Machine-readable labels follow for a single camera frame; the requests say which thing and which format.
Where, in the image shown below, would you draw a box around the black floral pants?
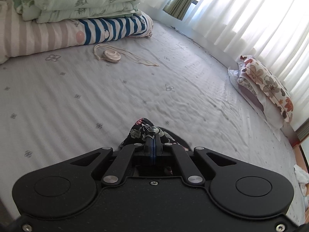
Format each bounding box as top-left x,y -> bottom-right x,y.
118,118 -> 190,151

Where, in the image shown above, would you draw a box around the grey patterned bed sheet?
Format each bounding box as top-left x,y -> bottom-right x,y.
1,23 -> 305,224

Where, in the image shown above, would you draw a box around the white lower pillow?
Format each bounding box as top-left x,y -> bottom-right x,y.
228,68 -> 284,141

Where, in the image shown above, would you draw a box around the floral pillow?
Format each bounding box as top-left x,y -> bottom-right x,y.
237,55 -> 294,123

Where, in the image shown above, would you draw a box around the green curtain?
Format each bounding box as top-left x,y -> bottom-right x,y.
163,0 -> 193,20

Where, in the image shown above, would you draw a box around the white crumpled cloth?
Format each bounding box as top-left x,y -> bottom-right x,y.
294,165 -> 309,196

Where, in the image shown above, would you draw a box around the white sheer curtain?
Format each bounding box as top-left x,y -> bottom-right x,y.
141,0 -> 308,129

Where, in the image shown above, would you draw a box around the pink striped folded quilt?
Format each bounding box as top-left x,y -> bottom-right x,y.
1,0 -> 154,64

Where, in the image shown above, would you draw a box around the beige corded controller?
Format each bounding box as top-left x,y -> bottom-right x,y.
93,43 -> 159,67

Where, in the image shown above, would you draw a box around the wooden bed frame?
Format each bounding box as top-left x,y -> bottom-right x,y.
290,128 -> 308,172

